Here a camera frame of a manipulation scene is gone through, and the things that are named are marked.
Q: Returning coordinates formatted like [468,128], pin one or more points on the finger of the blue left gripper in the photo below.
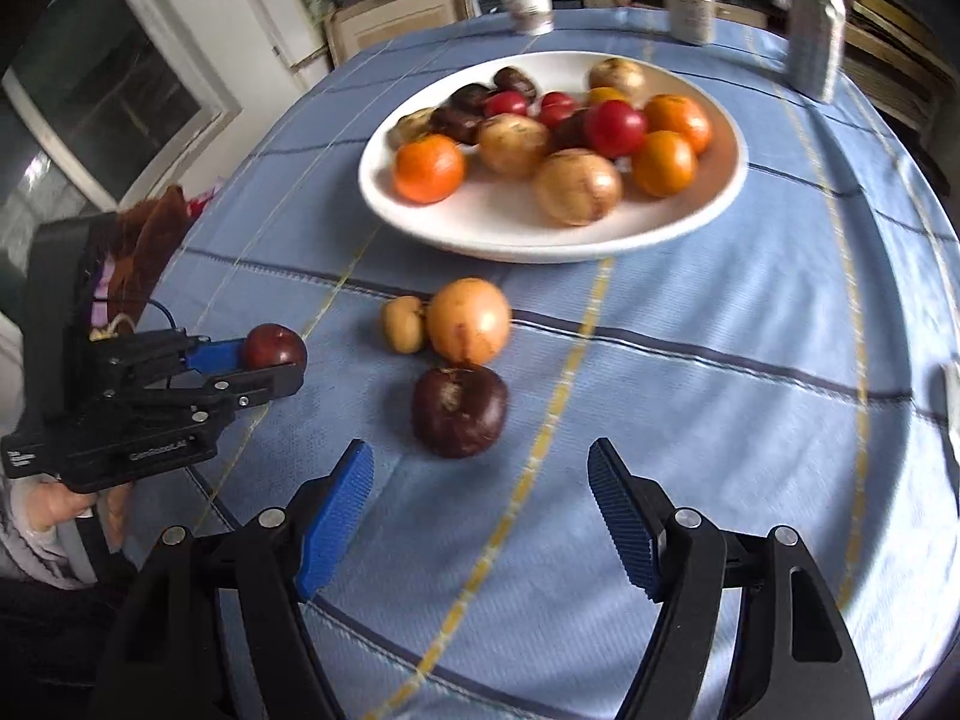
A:
[230,388]
[215,358]

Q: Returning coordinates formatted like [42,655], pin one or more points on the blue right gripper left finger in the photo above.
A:
[329,514]

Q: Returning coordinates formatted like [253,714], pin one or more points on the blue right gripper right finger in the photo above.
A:
[634,510]

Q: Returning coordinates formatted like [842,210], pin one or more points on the dark red plum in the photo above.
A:
[272,344]

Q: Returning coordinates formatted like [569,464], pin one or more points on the small tan longan fruit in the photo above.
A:
[403,324]

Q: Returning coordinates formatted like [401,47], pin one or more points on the pale orange round fruit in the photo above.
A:
[468,321]

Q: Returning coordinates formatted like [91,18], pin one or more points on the large orange tangerine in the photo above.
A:
[428,170]

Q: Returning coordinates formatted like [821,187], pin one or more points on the yellow passion fruit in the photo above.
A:
[410,128]
[513,145]
[624,75]
[577,187]

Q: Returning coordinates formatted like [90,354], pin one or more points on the yellow passion fruit front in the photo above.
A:
[577,187]

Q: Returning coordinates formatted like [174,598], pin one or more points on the small orange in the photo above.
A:
[665,165]

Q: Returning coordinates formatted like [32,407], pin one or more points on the red tomato front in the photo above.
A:
[615,129]

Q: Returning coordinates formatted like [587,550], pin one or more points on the dark purple plum front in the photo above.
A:
[570,132]

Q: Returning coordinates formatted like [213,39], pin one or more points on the red cherry tomato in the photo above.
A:
[505,102]

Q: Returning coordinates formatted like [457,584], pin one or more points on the red tomato low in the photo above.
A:
[558,99]

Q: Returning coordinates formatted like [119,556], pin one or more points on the yellow green orange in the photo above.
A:
[602,94]

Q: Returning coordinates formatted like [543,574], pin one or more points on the person left hand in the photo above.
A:
[40,506]

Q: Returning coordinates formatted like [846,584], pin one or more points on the blue checked tablecloth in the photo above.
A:
[783,364]

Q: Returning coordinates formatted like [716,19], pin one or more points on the white framed window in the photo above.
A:
[118,95]

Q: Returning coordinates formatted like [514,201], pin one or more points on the white ceramic plate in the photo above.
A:
[495,218]

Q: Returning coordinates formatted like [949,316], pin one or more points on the crumpled white tissue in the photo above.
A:
[952,387]

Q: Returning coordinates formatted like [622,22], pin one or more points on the framed wooden panel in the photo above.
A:
[349,30]

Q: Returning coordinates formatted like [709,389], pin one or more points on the white paper cup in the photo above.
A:
[532,17]

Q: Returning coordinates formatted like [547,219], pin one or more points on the white drink can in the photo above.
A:
[692,21]

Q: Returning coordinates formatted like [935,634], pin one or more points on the silver ribbed bottle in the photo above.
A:
[815,47]

